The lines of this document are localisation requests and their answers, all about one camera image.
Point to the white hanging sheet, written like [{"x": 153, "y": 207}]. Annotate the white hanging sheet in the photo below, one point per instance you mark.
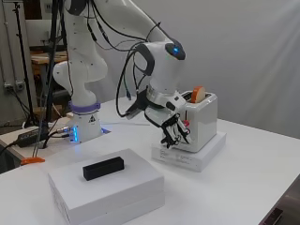
[{"x": 250, "y": 62}]

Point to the white seven-joint robot arm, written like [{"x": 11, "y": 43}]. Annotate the white seven-joint robot arm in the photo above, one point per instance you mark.
[{"x": 162, "y": 68}]

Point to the black stand pole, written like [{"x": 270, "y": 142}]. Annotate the black stand pole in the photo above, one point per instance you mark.
[{"x": 53, "y": 62}]

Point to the black power box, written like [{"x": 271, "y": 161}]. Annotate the black power box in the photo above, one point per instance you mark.
[{"x": 31, "y": 136}]

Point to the toast slice with brown crust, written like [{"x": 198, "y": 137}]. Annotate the toast slice with brown crust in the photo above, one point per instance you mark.
[{"x": 198, "y": 94}]

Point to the red toaster lever knob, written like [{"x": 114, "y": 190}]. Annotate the red toaster lever knob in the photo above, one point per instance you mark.
[{"x": 186, "y": 123}]

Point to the white steel toaster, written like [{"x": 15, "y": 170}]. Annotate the white steel toaster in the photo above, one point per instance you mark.
[{"x": 203, "y": 125}]

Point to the black tripod stand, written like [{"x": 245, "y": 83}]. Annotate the black tripod stand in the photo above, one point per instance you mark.
[{"x": 23, "y": 62}]

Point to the orange clamp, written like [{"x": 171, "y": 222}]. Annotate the orange clamp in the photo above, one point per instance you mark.
[{"x": 32, "y": 161}]

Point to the wooden workbench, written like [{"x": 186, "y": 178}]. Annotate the wooden workbench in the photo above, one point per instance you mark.
[{"x": 47, "y": 58}]

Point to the black block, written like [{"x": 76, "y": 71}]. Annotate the black block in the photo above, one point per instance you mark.
[{"x": 103, "y": 168}]

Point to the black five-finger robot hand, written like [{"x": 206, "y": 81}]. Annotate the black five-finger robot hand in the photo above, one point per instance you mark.
[{"x": 162, "y": 111}]

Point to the grey wall socket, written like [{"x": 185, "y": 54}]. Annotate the grey wall socket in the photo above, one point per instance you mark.
[{"x": 14, "y": 86}]

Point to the white flat box with print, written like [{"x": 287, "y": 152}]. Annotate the white flat box with print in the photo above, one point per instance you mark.
[{"x": 206, "y": 156}]

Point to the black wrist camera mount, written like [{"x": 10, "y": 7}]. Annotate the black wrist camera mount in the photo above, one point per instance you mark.
[{"x": 137, "y": 106}]

